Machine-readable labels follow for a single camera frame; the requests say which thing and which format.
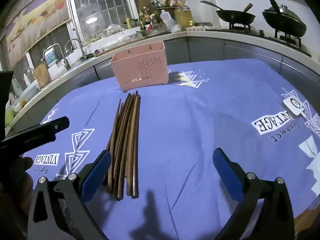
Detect reddish brown wooden chopstick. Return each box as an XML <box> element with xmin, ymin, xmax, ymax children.
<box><xmin>107</xmin><ymin>99</ymin><xmax>121</xmax><ymax>193</ymax></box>

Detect dark brown wooden chopstick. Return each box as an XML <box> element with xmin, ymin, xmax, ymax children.
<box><xmin>132</xmin><ymin>92</ymin><xmax>140</xmax><ymax>198</ymax></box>

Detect light brown wooden chopstick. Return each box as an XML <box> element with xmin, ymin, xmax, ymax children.
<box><xmin>126</xmin><ymin>91</ymin><xmax>138</xmax><ymax>196</ymax></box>

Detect chrome kitchen faucet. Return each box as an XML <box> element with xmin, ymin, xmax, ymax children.
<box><xmin>64</xmin><ymin>38</ymin><xmax>87</xmax><ymax>59</ymax></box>
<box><xmin>42</xmin><ymin>43</ymin><xmax>71</xmax><ymax>70</ymax></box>

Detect person's left hand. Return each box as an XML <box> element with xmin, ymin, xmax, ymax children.
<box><xmin>1</xmin><ymin>155</ymin><xmax>34</xmax><ymax>239</ymax></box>

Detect green bowl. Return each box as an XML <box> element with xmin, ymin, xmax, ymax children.
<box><xmin>5</xmin><ymin>108</ymin><xmax>15</xmax><ymax>127</ymax></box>

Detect wooden cutting board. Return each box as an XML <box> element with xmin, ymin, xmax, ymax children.
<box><xmin>34</xmin><ymin>62</ymin><xmax>52</xmax><ymax>89</ymax></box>

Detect white square smart device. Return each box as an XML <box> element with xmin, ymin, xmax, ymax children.
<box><xmin>283</xmin><ymin>96</ymin><xmax>304</xmax><ymax>116</ymax></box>

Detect pink perforated utensil basket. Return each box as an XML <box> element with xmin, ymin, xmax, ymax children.
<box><xmin>110</xmin><ymin>41</ymin><xmax>169</xmax><ymax>92</ymax></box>

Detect fruit print window blind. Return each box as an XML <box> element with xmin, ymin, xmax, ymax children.
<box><xmin>5</xmin><ymin>0</ymin><xmax>69</xmax><ymax>67</ymax></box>

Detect black gas stove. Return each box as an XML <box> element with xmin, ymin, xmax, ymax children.
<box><xmin>210</xmin><ymin>23</ymin><xmax>311</xmax><ymax>57</ymax></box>

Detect egg tray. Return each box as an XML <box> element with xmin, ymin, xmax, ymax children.
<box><xmin>185</xmin><ymin>24</ymin><xmax>220</xmax><ymax>31</ymax></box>

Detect black lidded wok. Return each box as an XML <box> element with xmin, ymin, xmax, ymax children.
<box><xmin>262</xmin><ymin>0</ymin><xmax>307</xmax><ymax>38</ymax></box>

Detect yellow cooking oil bottle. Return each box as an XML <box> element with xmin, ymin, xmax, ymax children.
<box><xmin>175</xmin><ymin>5</ymin><xmax>194</xmax><ymax>28</ymax></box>

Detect white plastic jug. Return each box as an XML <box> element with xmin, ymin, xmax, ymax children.
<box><xmin>160</xmin><ymin>10</ymin><xmax>175</xmax><ymax>30</ymax></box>

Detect black wok with handle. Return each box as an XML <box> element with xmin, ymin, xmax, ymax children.
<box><xmin>200</xmin><ymin>0</ymin><xmax>255</xmax><ymax>25</ymax></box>

